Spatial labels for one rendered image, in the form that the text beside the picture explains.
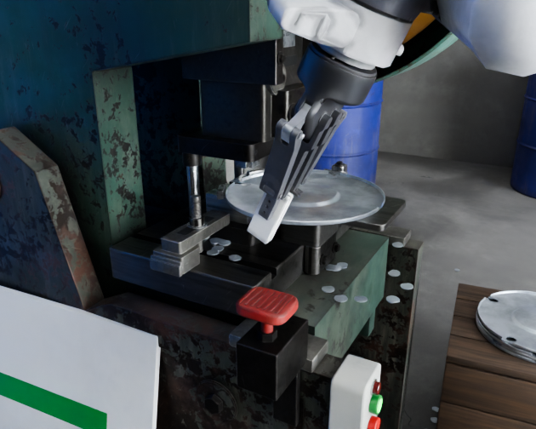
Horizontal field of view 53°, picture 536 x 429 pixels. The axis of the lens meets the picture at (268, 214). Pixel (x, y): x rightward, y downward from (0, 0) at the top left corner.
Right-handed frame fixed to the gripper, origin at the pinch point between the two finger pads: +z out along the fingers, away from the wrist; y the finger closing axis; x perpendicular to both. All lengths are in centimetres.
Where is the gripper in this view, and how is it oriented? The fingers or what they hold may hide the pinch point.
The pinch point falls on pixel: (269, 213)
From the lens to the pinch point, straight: 63.0
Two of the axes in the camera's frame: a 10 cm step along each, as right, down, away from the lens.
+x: -7.9, -5.6, 2.7
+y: 5.0, -3.1, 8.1
